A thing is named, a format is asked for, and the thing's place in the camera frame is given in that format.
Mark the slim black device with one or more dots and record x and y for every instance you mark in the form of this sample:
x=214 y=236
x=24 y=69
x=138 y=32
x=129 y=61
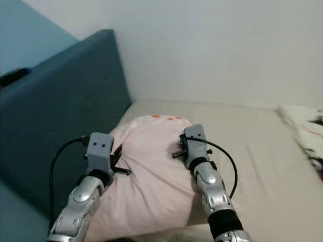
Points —
x=14 y=76

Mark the cream cartoon print blanket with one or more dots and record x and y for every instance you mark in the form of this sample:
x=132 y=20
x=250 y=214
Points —
x=303 y=131

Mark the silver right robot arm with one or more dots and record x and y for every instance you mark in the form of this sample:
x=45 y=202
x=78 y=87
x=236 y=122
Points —
x=212 y=194

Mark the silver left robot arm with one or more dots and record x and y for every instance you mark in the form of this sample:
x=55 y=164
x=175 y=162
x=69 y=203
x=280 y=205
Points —
x=75 y=212

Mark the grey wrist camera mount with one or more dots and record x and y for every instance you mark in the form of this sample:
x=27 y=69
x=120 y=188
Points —
x=196 y=146
x=100 y=151

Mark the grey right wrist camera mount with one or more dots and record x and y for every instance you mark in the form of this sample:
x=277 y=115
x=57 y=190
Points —
x=196 y=146

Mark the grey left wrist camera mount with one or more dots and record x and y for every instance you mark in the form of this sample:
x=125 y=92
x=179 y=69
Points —
x=100 y=151

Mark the blue upholstered headboard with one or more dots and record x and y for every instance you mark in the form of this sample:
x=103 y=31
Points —
x=60 y=126

